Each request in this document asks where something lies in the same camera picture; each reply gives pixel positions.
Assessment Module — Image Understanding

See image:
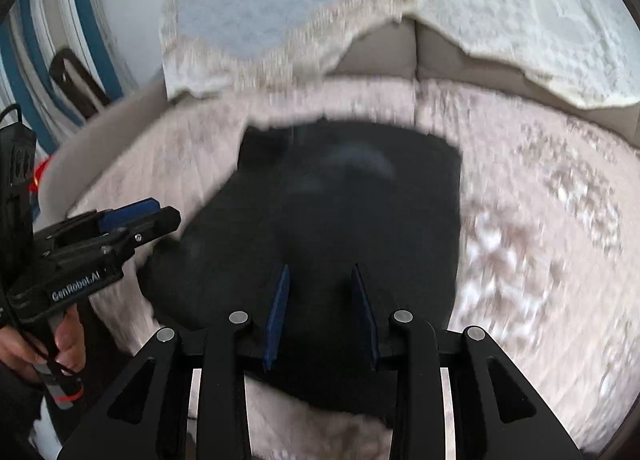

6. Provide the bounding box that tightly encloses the white quilted sofa cover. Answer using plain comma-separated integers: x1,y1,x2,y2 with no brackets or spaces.
400,0,640,109

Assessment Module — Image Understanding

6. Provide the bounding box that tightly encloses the floral quilted blanket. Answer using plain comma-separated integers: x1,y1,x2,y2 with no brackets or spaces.
30,77,640,460

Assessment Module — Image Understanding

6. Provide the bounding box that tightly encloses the white lace-edged sofa cover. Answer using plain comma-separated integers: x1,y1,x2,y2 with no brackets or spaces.
159,0,418,101

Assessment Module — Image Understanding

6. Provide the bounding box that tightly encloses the black bar handle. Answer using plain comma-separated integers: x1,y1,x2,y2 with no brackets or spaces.
48,48,112,129

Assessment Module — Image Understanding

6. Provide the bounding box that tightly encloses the black garment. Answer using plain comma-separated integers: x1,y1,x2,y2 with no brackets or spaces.
142,121,463,430

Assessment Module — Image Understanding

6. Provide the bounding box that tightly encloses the blue striped white panel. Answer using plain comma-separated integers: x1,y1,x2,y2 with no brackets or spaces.
0,0,126,155

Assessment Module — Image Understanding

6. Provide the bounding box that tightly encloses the black power strip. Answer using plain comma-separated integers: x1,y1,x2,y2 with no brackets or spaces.
0,104,39,261

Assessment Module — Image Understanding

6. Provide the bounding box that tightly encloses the person's left hand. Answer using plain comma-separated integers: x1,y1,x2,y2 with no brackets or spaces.
0,312,87,384

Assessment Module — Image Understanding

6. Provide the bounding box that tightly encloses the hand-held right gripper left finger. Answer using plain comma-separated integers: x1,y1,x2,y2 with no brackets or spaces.
57,264,292,460

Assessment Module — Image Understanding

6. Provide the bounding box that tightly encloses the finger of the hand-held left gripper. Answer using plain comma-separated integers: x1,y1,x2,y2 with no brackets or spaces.
102,206,182,255
96,198,162,233

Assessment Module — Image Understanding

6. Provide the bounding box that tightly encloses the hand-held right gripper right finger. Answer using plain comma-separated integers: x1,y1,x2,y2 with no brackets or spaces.
350,263,583,460

